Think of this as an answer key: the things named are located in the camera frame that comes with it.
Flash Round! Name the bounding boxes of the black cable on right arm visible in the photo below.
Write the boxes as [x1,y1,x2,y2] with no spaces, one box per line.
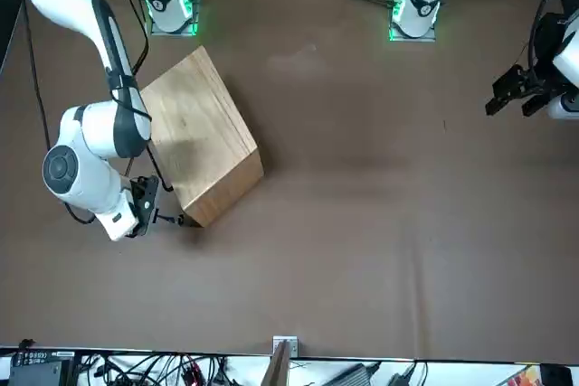
[115,0,176,193]

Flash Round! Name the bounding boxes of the black left arm loop cable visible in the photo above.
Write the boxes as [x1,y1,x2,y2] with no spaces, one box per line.
[527,0,575,89]

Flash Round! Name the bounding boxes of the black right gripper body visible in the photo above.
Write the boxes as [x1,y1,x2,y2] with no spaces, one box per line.
[130,176,160,237]

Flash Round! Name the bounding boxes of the grey power adapter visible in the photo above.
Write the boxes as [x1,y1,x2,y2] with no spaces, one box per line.
[325,362,379,386]

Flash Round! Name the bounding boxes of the silver post bracket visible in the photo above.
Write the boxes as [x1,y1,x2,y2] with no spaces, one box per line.
[271,334,300,358]

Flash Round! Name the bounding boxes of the camera stand post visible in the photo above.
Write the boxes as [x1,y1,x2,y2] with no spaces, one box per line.
[261,339,291,386]

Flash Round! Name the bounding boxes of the black power adapter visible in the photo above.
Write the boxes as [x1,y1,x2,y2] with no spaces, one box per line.
[387,371,418,386]

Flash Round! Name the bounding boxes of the colourful printed box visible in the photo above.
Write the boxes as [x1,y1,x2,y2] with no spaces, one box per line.
[509,365,543,386]

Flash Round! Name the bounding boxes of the black cable across table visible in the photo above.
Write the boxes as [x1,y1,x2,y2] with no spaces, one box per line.
[20,0,53,152]

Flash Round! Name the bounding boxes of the wooden box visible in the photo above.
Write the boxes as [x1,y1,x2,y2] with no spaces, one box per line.
[138,45,265,228]

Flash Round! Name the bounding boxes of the black block object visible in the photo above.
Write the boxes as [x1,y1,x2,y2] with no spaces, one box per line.
[540,362,574,386]

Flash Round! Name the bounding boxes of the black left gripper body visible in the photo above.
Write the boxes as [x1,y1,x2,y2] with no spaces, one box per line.
[524,67,566,98]

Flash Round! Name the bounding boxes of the black device with white label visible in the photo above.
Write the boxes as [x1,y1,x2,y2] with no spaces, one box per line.
[8,349,77,386]

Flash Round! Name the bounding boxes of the black cable tangle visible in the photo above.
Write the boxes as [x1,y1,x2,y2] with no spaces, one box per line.
[76,352,236,386]

